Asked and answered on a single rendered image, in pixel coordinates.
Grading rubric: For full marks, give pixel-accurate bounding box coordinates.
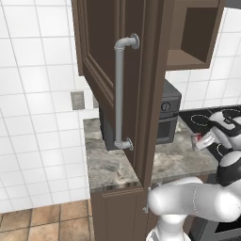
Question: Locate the grey base cabinet handle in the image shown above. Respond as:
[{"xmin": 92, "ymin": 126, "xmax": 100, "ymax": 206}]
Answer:
[{"xmin": 142, "ymin": 184, "xmax": 153, "ymax": 215}]

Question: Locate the grey pipe door handle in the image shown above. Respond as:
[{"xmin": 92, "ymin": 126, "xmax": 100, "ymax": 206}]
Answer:
[{"xmin": 113, "ymin": 33, "xmax": 141, "ymax": 152}]

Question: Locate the grey range hood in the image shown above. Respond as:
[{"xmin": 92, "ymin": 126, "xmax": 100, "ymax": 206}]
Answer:
[{"xmin": 224, "ymin": 0, "xmax": 241, "ymax": 10}]

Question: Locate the dark brown wall cabinet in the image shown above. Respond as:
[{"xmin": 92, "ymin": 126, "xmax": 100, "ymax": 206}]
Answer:
[{"xmin": 166, "ymin": 0, "xmax": 227, "ymax": 72}]

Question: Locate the dark brown base cabinet door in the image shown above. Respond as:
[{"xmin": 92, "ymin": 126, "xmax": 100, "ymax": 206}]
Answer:
[{"xmin": 90, "ymin": 185, "xmax": 153, "ymax": 241}]

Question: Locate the black hob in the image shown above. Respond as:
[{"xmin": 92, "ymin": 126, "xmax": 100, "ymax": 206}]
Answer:
[{"xmin": 178, "ymin": 105, "xmax": 241, "ymax": 162}]

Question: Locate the red and white can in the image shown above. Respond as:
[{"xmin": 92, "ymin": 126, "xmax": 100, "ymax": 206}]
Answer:
[{"xmin": 191, "ymin": 133, "xmax": 203, "ymax": 152}]

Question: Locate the dark oven front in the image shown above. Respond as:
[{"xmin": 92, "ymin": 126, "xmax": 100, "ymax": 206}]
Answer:
[{"xmin": 187, "ymin": 216, "xmax": 241, "ymax": 241}]

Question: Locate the dark grey toaster oven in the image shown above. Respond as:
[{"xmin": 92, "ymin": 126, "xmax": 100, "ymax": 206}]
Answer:
[{"xmin": 98, "ymin": 78, "xmax": 183, "ymax": 152}]

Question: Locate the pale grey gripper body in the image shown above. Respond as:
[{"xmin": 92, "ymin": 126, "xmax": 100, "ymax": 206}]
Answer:
[{"xmin": 197, "ymin": 129, "xmax": 218, "ymax": 151}]

